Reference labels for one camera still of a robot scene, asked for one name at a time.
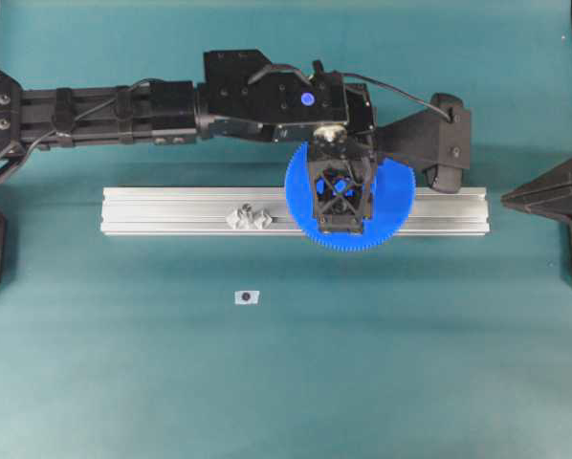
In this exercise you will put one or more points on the white sticker with black dot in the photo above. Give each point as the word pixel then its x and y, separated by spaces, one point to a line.
pixel 246 297

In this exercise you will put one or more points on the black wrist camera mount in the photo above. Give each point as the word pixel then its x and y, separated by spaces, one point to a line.
pixel 438 148

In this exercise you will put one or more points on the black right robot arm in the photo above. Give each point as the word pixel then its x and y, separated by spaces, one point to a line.
pixel 549 195

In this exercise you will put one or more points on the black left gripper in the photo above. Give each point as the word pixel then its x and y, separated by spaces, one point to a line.
pixel 246 96

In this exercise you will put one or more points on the silver aluminium extrusion rail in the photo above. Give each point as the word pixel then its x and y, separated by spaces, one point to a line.
pixel 203 211

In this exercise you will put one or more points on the large blue plastic gear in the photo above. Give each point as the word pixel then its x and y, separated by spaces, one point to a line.
pixel 393 192

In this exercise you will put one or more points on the clear short shaft mount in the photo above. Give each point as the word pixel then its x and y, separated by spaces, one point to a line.
pixel 246 217

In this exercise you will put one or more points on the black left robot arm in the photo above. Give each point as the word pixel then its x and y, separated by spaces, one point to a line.
pixel 151 110

